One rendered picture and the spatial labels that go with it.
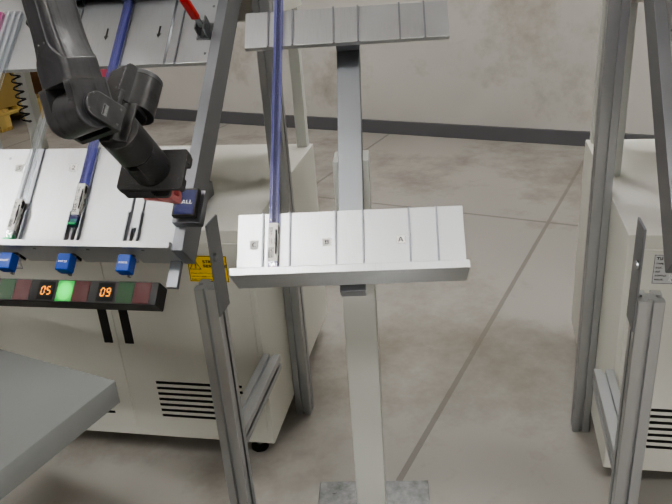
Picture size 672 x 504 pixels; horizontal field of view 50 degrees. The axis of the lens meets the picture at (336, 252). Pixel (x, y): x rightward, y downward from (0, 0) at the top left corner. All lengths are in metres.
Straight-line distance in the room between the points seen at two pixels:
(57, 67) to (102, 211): 0.40
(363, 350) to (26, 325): 0.88
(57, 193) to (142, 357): 0.55
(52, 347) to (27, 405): 0.76
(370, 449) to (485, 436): 0.48
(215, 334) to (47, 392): 0.30
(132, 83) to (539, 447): 1.30
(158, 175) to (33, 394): 0.36
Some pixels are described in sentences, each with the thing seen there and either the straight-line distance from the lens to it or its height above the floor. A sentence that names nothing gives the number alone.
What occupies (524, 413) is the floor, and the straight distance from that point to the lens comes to 1.97.
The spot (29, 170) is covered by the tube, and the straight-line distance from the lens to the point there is 1.40.
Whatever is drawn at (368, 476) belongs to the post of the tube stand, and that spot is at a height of 0.16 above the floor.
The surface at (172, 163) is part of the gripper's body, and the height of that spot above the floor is 0.89.
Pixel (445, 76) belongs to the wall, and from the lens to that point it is 4.30.
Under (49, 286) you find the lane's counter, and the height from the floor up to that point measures 0.66.
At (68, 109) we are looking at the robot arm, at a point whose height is 1.00.
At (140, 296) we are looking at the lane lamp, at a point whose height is 0.65.
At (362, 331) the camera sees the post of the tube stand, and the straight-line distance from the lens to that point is 1.32.
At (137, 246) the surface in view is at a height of 0.73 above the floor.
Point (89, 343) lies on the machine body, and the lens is 1.81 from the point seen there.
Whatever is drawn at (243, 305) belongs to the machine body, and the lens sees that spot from 1.59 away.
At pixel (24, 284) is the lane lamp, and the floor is 0.66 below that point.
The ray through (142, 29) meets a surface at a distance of 1.49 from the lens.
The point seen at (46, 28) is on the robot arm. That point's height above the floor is 1.09.
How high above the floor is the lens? 1.18
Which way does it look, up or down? 24 degrees down
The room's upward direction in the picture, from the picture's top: 4 degrees counter-clockwise
